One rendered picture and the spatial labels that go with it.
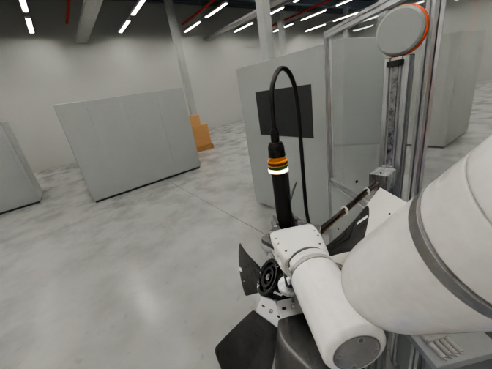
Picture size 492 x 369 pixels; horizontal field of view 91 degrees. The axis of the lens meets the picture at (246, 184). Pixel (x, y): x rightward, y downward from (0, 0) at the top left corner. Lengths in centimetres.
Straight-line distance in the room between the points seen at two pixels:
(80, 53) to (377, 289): 1278
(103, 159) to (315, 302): 574
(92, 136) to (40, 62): 711
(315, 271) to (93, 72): 1256
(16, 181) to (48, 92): 570
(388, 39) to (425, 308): 101
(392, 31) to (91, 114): 543
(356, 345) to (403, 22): 100
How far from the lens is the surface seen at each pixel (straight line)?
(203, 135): 880
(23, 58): 1272
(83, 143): 589
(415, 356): 146
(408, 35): 111
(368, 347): 38
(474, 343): 126
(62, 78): 1262
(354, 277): 25
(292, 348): 71
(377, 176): 109
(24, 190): 763
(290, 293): 70
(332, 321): 36
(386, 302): 23
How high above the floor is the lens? 178
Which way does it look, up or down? 21 degrees down
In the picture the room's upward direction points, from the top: 9 degrees counter-clockwise
